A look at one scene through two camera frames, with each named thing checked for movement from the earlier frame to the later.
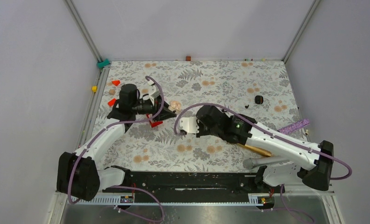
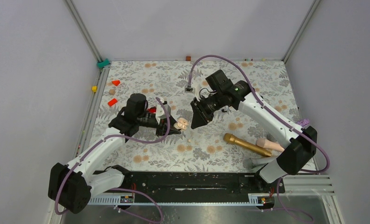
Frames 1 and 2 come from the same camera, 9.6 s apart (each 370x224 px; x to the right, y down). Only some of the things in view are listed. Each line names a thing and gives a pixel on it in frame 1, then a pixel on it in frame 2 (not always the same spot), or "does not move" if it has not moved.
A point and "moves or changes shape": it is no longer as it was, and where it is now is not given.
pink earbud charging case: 176,104 moves or changes shape
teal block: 101,65 does not move
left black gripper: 165,113 to 172,121
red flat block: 111,102 does not move
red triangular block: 116,82 does not move
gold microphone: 256,150 does not move
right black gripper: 201,132 to 199,109
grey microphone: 250,163 does not move
